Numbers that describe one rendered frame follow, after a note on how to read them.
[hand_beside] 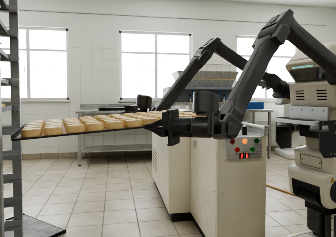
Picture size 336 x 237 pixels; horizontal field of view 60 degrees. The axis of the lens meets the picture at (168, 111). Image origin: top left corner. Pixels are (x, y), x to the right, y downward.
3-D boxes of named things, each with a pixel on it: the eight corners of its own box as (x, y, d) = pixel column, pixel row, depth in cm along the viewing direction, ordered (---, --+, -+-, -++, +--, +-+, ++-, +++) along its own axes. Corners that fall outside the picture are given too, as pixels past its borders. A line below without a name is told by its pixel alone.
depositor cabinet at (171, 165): (152, 182, 377) (152, 117, 374) (205, 179, 389) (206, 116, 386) (168, 223, 251) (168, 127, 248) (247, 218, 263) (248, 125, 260)
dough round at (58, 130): (46, 133, 83) (45, 126, 83) (64, 132, 84) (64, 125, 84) (41, 136, 78) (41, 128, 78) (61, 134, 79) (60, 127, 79)
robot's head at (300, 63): (313, 69, 150) (299, 46, 146) (352, 64, 130) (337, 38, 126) (297, 87, 146) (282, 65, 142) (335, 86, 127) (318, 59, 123)
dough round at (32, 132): (25, 135, 81) (24, 128, 81) (44, 134, 82) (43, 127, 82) (18, 138, 76) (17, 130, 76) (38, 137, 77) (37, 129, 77)
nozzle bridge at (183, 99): (163, 123, 280) (163, 88, 279) (234, 122, 292) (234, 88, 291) (168, 127, 248) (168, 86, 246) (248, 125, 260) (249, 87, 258)
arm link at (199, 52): (214, 31, 136) (205, 33, 145) (200, 56, 136) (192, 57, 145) (282, 78, 150) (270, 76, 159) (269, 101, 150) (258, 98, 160)
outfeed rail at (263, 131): (189, 117, 382) (189, 111, 382) (191, 117, 382) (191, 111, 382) (264, 136, 184) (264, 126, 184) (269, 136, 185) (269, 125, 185)
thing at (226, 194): (189, 221, 255) (190, 120, 252) (227, 219, 261) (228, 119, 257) (216, 267, 186) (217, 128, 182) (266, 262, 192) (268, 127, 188)
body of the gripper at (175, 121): (165, 146, 82) (190, 147, 79) (164, 110, 81) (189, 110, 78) (174, 142, 88) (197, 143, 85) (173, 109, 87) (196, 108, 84)
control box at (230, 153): (224, 158, 185) (224, 136, 184) (259, 157, 189) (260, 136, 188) (226, 159, 181) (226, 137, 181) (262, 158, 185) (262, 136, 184)
